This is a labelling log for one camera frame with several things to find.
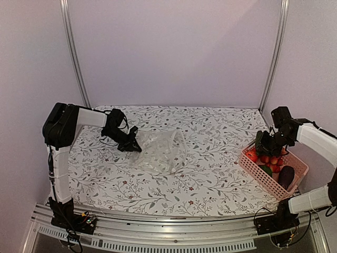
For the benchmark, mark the aluminium frame post left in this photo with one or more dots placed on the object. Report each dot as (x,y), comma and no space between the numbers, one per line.
(65,12)

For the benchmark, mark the purple fake eggplant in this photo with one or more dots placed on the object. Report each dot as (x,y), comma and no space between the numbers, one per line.
(286,176)

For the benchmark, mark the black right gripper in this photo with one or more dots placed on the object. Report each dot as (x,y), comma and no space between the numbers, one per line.
(264,147)

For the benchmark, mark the aluminium front rail base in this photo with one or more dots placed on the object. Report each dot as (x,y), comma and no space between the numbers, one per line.
(118,231)

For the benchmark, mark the pink perforated plastic basket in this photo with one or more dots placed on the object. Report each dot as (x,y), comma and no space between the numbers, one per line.
(271,183)

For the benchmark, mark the green fake leafy vegetable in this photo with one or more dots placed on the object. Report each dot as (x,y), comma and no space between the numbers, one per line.
(267,170)

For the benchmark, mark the aluminium frame post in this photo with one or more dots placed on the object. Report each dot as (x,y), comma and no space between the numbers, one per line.
(65,12)
(276,53)

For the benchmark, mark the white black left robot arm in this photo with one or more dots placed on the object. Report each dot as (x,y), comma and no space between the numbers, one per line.
(60,132)

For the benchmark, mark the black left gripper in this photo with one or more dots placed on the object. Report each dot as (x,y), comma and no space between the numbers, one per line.
(128,146)

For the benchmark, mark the aluminium frame post right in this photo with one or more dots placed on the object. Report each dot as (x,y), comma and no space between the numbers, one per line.
(276,53)

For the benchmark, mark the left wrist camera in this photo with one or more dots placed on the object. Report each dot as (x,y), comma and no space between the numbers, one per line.
(133,131)

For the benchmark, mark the clear polka dot zip bag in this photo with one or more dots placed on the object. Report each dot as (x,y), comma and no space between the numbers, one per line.
(162,152)

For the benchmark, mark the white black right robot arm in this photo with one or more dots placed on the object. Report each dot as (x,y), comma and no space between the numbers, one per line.
(320,149)

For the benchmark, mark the dark green fake cucumber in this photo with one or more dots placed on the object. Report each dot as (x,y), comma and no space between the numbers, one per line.
(261,141)

